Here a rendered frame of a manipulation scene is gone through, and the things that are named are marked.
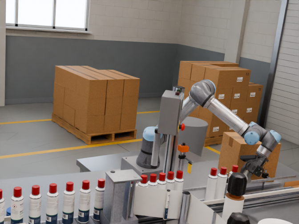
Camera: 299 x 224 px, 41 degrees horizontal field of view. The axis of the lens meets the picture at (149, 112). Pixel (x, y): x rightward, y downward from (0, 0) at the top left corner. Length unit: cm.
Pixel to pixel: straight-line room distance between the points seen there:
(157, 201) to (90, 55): 608
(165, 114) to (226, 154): 89
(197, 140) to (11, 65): 382
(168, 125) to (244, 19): 574
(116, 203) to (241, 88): 462
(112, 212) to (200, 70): 439
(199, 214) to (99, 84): 374
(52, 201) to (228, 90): 447
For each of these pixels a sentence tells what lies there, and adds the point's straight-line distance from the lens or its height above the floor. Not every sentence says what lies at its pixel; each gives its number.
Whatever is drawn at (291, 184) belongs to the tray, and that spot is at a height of 85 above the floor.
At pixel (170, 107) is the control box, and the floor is 143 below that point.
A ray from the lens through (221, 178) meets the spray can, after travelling 222.
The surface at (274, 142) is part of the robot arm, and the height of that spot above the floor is 122.
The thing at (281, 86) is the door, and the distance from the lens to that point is 703.
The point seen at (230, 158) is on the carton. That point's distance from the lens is 269.
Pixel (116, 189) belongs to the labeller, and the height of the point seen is 111.
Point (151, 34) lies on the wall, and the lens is 851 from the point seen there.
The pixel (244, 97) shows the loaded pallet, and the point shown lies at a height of 72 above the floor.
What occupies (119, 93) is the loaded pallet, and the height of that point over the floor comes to 70.
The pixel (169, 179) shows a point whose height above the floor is 105.
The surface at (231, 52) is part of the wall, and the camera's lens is 766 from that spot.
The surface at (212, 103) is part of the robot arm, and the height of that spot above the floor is 140.
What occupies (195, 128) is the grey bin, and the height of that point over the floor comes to 60.
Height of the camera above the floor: 187
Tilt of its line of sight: 14 degrees down
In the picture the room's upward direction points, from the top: 6 degrees clockwise
